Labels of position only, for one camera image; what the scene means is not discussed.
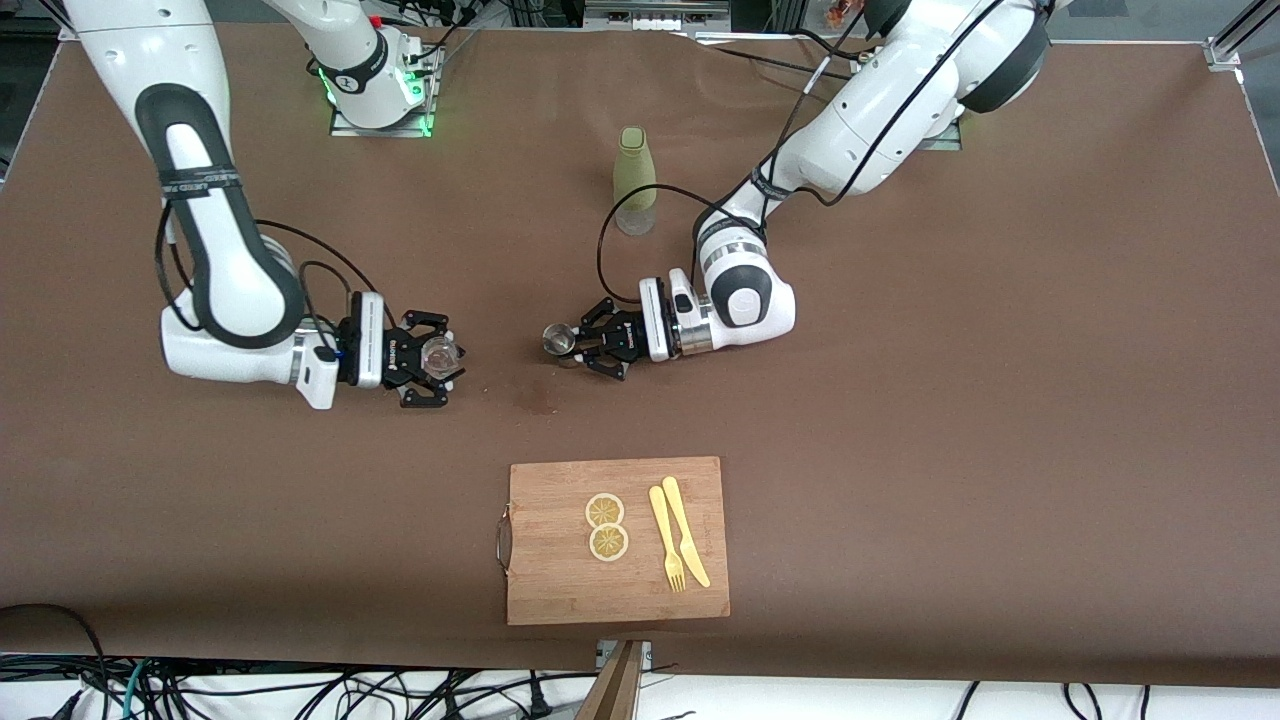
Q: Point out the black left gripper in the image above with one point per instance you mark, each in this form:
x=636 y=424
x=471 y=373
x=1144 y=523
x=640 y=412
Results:
x=627 y=338

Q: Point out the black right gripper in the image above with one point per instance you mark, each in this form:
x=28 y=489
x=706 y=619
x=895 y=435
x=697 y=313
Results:
x=393 y=354

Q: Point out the clear glass measuring cup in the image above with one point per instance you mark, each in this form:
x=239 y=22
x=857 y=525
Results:
x=440 y=354

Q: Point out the steel double jigger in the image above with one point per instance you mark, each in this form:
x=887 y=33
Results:
x=556 y=340

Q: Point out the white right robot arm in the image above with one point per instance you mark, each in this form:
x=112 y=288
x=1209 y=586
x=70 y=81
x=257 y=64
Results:
x=230 y=355

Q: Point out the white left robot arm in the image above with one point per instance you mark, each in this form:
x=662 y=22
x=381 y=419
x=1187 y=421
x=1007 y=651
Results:
x=880 y=110

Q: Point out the lemon slice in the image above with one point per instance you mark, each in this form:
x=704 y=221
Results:
x=608 y=543
x=605 y=510

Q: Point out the green sleeved glass bottle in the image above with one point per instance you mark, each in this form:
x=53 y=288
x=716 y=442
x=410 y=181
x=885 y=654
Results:
x=635 y=165

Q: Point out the yellow plastic fork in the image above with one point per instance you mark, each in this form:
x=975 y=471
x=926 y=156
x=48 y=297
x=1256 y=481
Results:
x=663 y=530

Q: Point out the yellow plastic knife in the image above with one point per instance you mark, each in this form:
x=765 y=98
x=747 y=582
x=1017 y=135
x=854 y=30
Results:
x=686 y=530

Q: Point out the bamboo cutting board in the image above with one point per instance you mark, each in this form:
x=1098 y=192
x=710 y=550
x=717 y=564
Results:
x=560 y=580

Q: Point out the black power plug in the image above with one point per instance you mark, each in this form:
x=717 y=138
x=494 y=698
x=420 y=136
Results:
x=538 y=700

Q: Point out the brown table cover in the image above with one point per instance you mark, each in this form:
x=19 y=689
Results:
x=1000 y=450

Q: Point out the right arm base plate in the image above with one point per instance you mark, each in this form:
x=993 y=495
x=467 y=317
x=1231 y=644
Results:
x=380 y=131

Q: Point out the small metal bracket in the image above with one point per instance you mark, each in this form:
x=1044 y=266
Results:
x=603 y=652

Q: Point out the grey metal rail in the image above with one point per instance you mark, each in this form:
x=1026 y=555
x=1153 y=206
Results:
x=650 y=15

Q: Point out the wooden post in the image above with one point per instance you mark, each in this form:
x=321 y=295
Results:
x=615 y=690

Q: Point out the aluminium frame corner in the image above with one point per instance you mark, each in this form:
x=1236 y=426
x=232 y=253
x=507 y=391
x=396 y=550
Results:
x=1225 y=50

